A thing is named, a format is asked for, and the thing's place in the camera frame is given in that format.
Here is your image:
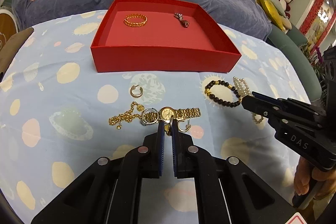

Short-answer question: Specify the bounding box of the white pearl bracelet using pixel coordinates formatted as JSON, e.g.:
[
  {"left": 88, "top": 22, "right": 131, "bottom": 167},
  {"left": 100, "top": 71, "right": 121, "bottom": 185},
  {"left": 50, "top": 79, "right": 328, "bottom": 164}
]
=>
[{"left": 232, "top": 76, "right": 264, "bottom": 125}]

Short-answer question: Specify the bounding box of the black bead bracelet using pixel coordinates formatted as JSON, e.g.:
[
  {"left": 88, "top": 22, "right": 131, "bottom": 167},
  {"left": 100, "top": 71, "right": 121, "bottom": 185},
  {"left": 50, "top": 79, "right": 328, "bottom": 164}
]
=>
[{"left": 204, "top": 79, "right": 242, "bottom": 108}]

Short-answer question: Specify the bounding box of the gold hoop earring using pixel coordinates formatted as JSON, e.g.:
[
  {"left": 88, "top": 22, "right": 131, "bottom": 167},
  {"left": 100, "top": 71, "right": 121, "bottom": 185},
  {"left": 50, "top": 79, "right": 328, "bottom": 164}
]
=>
[
  {"left": 129, "top": 85, "right": 143, "bottom": 98},
  {"left": 177, "top": 119, "right": 191, "bottom": 133}
]

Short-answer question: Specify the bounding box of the silver stone ring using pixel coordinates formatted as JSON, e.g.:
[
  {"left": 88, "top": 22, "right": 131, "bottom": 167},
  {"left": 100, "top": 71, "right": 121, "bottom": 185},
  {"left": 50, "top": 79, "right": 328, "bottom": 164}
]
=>
[{"left": 139, "top": 108, "right": 160, "bottom": 127}]

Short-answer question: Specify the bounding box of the thin gold chain bracelet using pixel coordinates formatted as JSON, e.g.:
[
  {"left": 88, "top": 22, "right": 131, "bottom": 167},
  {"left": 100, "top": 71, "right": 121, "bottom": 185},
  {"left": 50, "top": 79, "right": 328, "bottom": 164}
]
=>
[{"left": 108, "top": 101, "right": 146, "bottom": 130}]

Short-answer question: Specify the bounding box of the gold ring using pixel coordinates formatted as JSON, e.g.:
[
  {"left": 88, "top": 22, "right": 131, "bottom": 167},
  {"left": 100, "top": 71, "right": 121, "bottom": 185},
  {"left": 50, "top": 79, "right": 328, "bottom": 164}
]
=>
[{"left": 163, "top": 121, "right": 174, "bottom": 136}]

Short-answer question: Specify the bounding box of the gold wristwatch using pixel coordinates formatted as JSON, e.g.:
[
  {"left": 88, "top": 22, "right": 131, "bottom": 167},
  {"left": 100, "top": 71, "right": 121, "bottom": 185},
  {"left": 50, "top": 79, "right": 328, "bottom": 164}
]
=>
[{"left": 141, "top": 107, "right": 201, "bottom": 123}]

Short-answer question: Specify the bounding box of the silver wristwatch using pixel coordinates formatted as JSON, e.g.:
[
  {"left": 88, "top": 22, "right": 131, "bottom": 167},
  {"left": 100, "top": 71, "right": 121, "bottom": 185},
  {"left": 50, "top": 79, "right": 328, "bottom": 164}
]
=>
[{"left": 174, "top": 13, "right": 190, "bottom": 28}]

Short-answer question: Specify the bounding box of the gold chain bangle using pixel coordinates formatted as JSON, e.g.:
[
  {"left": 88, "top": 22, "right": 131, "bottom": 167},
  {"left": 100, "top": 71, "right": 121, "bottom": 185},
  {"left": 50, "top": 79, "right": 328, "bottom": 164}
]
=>
[{"left": 123, "top": 14, "right": 147, "bottom": 28}]

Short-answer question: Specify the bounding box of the red jewelry box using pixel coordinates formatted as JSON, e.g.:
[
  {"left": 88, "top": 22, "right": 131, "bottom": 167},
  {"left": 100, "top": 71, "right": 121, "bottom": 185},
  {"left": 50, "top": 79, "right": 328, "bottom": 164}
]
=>
[{"left": 91, "top": 0, "right": 242, "bottom": 73}]

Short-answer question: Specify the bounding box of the person right hand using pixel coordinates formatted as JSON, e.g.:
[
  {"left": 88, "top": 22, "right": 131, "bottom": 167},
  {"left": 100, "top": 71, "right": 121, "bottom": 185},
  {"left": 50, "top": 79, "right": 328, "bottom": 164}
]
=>
[{"left": 293, "top": 156, "right": 336, "bottom": 201}]

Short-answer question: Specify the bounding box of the green sofa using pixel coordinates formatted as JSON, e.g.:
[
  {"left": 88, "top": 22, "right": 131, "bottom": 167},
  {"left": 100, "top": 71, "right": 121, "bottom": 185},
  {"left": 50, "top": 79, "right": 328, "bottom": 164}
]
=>
[{"left": 256, "top": 4, "right": 322, "bottom": 102}]

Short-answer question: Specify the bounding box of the blue planet print cloth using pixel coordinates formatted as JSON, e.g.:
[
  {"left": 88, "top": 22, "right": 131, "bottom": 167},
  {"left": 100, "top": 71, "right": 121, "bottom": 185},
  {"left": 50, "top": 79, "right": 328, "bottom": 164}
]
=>
[{"left": 1, "top": 10, "right": 309, "bottom": 223}]

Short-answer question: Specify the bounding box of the yellow satin pillow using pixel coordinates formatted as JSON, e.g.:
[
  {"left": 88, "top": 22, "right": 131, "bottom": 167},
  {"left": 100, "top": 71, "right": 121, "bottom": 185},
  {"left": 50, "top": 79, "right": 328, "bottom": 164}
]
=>
[{"left": 258, "top": 0, "right": 286, "bottom": 32}]

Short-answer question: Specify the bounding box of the brown felt pouch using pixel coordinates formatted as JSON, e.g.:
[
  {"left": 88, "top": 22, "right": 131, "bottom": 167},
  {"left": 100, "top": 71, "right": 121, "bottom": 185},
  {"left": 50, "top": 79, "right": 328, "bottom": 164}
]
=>
[{"left": 0, "top": 27, "right": 34, "bottom": 81}]

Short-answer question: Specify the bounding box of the white round wooden device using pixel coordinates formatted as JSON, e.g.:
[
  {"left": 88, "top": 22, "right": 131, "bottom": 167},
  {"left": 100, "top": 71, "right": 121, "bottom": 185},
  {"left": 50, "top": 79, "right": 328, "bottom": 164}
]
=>
[{"left": 0, "top": 9, "right": 18, "bottom": 50}]

